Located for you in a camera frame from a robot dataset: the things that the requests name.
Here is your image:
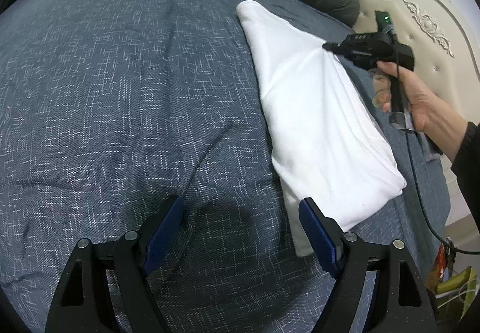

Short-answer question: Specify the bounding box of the person right dark sleeve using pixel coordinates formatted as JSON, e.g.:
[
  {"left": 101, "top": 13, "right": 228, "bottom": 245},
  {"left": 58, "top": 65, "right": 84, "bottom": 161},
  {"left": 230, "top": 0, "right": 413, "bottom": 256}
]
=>
[{"left": 451, "top": 122, "right": 480, "bottom": 227}]

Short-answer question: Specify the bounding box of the cream tufted headboard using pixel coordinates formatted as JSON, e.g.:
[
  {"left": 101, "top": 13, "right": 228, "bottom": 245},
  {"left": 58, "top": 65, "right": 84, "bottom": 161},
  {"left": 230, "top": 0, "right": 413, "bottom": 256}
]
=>
[{"left": 353, "top": 0, "right": 479, "bottom": 123}]

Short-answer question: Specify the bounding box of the person right hand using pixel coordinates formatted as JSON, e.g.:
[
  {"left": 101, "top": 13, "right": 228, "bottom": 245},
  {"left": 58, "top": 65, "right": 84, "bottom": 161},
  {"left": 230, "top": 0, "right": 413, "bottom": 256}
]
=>
[{"left": 373, "top": 61, "right": 468, "bottom": 161}]

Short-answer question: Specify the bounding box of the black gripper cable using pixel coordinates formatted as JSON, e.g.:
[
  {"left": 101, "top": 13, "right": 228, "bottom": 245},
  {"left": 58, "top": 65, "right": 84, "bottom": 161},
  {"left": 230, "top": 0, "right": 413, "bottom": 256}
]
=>
[{"left": 404, "top": 127, "right": 480, "bottom": 256}]

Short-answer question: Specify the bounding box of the blue bed sheet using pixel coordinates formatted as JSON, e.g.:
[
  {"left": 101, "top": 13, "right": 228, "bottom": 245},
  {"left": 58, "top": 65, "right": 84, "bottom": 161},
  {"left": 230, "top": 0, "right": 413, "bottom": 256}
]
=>
[{"left": 0, "top": 0, "right": 451, "bottom": 333}]

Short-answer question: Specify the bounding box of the white long sleeve shirt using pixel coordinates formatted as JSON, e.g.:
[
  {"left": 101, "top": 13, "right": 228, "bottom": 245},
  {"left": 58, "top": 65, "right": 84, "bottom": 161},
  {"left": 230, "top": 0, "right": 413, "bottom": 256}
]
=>
[{"left": 236, "top": 0, "right": 407, "bottom": 257}]

